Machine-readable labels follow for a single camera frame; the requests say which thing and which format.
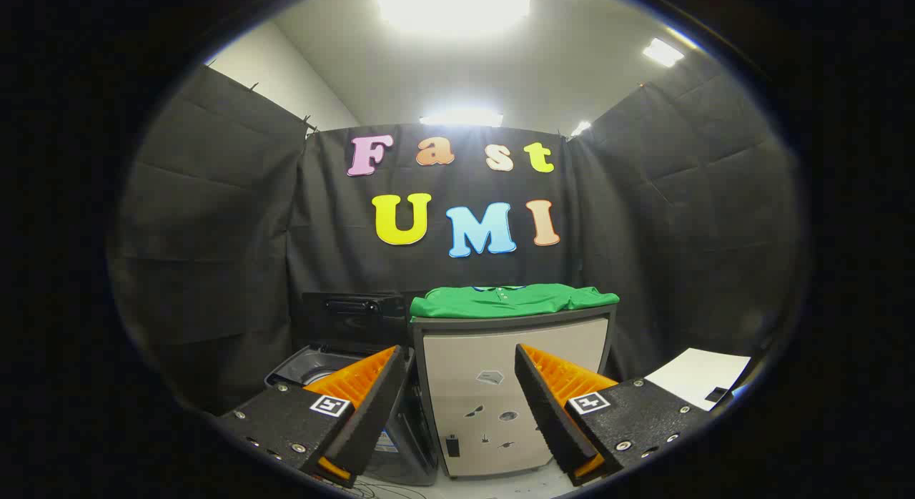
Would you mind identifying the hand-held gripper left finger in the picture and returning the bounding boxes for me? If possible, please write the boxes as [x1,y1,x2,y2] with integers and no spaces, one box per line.
[218,345,408,489]

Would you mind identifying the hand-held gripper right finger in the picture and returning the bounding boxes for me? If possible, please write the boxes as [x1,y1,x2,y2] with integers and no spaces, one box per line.
[515,344,716,487]

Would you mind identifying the grey washing machine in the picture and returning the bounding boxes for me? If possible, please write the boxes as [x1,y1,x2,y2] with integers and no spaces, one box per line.
[264,292,438,485]

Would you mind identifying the green polo shirt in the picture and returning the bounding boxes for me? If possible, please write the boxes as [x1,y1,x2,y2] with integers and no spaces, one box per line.
[410,285,620,321]

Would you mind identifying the grey white cabinet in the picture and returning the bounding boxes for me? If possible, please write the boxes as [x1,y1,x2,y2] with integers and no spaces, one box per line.
[411,306,617,480]

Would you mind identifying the white paper sheet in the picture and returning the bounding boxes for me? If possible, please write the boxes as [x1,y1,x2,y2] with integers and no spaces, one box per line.
[643,347,753,412]

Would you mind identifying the black backdrop cloth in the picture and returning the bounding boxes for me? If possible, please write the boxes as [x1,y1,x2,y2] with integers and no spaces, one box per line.
[107,52,805,414]

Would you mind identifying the large ceiling light panel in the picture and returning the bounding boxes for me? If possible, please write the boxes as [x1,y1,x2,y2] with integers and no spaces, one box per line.
[375,0,535,35]

